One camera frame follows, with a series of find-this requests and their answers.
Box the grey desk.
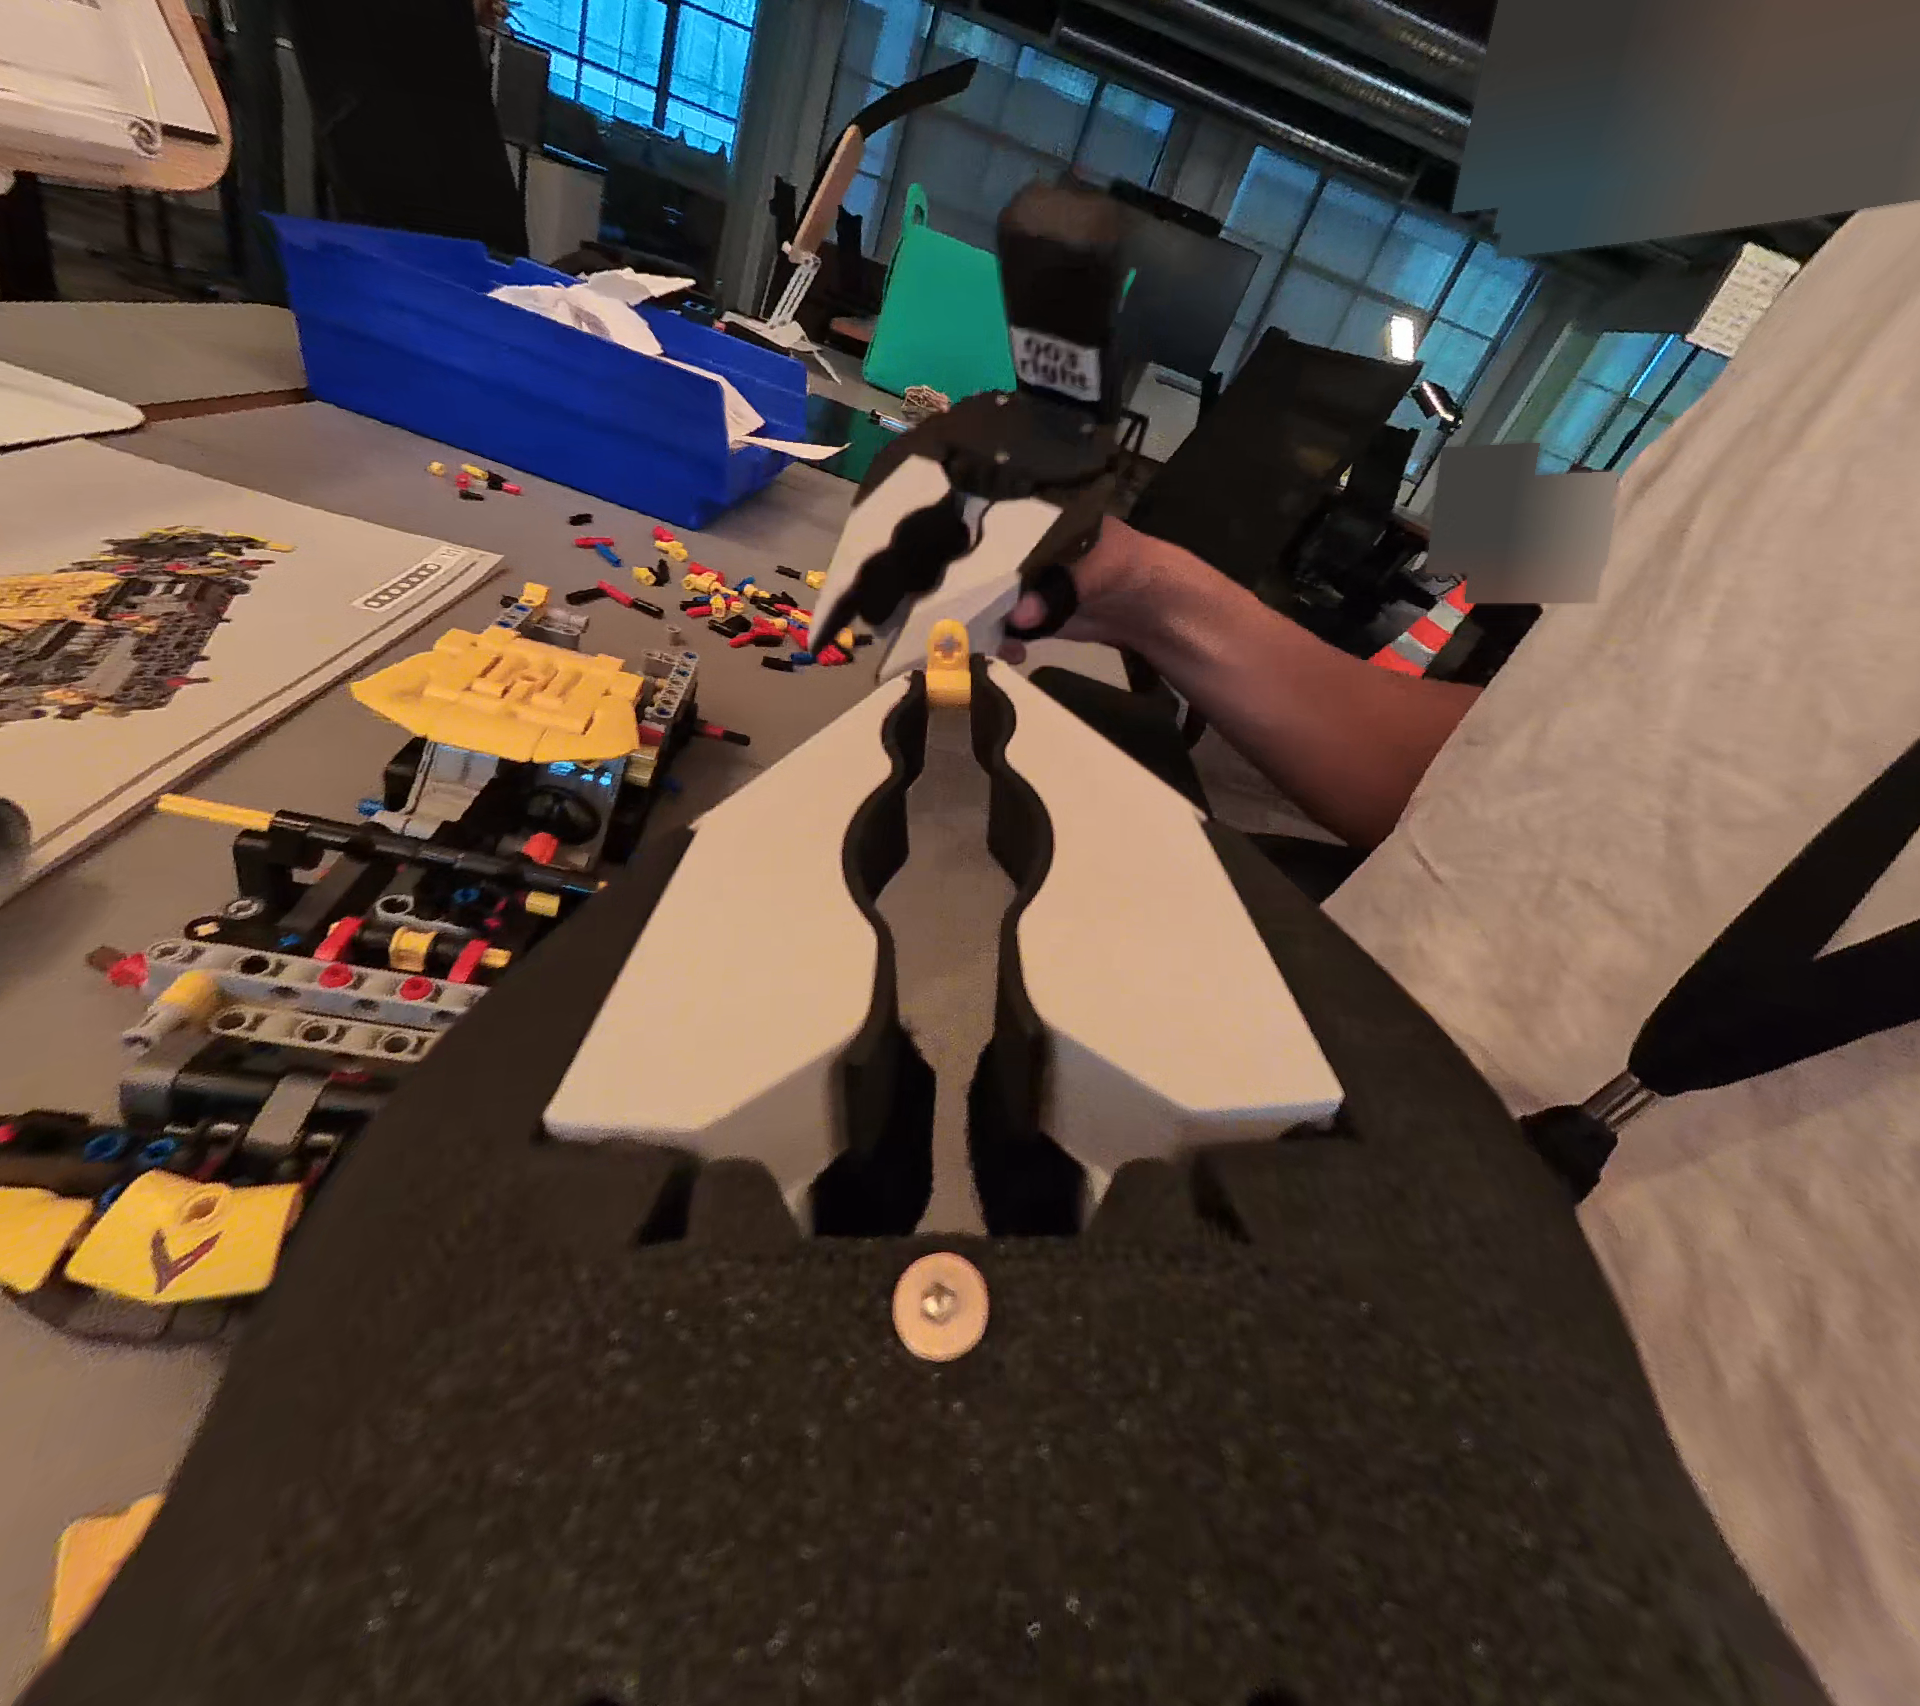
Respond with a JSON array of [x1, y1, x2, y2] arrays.
[[0, 303, 1350, 1677]]

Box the black strap with metal clip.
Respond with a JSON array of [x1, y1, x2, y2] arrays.
[[1522, 1068, 1667, 1205]]

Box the person's right hand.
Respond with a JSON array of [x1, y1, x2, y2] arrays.
[[1001, 516, 1204, 671]]

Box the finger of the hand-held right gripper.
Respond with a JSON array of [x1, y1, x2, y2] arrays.
[[873, 498, 1068, 683], [807, 446, 970, 657]]

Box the black monitor screen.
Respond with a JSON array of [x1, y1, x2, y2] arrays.
[[275, 0, 528, 259]]

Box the toy car chassis model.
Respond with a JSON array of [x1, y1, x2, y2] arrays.
[[0, 603, 750, 1338]]

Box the green tote bag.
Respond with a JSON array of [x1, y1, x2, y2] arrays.
[[858, 182, 1023, 404]]

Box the blue plastic bin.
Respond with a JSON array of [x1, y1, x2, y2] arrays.
[[265, 213, 811, 530]]

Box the large black wall screen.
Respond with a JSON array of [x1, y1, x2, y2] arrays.
[[1116, 207, 1263, 389]]

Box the crumpled white paper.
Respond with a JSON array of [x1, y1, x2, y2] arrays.
[[486, 266, 849, 464]]

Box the black neck strap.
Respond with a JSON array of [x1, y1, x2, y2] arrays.
[[1627, 747, 1920, 1095]]

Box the person's right forearm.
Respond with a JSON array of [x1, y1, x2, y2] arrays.
[[1140, 552, 1479, 845]]

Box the open instruction booklet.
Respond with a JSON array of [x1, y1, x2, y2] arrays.
[[0, 438, 504, 904]]

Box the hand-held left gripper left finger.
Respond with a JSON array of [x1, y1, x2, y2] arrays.
[[543, 668, 930, 1202]]

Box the scattered small toy pins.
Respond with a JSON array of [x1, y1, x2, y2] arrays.
[[427, 460, 887, 676]]

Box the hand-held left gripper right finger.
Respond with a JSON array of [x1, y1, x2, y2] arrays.
[[967, 660, 1345, 1185]]

